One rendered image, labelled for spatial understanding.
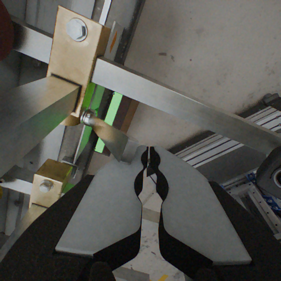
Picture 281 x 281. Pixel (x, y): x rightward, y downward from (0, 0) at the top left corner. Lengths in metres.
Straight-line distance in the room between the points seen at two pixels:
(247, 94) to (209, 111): 1.01
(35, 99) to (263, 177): 0.22
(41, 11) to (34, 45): 0.27
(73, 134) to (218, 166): 0.88
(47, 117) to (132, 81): 0.12
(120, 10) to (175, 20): 0.73
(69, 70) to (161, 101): 0.12
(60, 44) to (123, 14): 0.18
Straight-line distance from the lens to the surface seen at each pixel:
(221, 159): 1.15
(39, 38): 0.27
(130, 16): 0.41
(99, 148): 0.48
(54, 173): 0.37
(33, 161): 0.69
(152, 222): 0.41
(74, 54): 0.25
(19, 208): 0.87
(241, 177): 1.24
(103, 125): 0.16
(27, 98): 0.18
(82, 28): 0.24
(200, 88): 1.17
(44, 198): 0.40
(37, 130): 0.17
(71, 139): 0.49
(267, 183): 0.23
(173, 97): 0.25
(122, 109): 0.43
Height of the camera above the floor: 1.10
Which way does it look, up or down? 62 degrees down
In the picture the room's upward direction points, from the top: 175 degrees counter-clockwise
